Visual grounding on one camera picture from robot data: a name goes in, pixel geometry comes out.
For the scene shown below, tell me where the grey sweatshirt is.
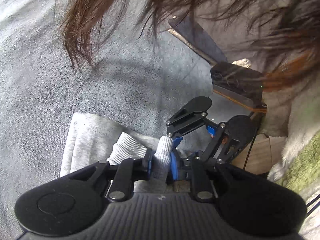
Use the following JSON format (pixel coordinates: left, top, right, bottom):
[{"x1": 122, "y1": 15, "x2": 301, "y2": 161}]
[{"x1": 60, "y1": 112, "x2": 193, "y2": 193}]

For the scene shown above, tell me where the grey bed sheet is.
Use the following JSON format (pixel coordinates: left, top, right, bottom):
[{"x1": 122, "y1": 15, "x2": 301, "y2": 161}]
[{"x1": 1, "y1": 0, "x2": 212, "y2": 239}]

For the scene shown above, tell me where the person's brown hair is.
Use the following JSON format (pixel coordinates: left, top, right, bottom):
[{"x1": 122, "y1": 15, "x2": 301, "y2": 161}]
[{"x1": 61, "y1": 0, "x2": 319, "y2": 90}]

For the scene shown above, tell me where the black orange cable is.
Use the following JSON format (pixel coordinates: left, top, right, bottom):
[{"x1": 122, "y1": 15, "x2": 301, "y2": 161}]
[{"x1": 243, "y1": 107, "x2": 268, "y2": 170}]

